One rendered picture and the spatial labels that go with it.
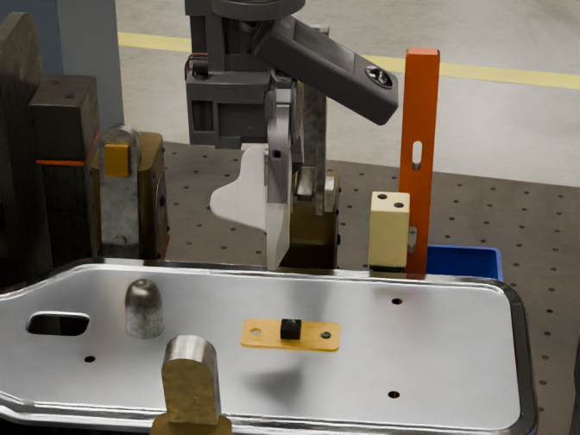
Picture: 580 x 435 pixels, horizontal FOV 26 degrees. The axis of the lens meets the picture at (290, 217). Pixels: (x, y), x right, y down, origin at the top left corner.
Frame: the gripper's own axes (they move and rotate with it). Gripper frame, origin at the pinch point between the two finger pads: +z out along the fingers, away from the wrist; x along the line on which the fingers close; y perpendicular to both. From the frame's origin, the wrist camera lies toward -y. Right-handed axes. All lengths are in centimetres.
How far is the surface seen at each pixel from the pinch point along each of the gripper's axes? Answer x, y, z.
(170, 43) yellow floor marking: -288, 68, 110
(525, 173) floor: -212, -41, 112
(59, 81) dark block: -23.1, 24.8, -1.1
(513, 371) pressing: 3.2, -18.4, 11.8
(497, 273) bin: -43, -21, 33
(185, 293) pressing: -5.4, 10.2, 11.3
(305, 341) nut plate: 1.0, -1.1, 11.2
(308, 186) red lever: -13.6, -0.3, 4.5
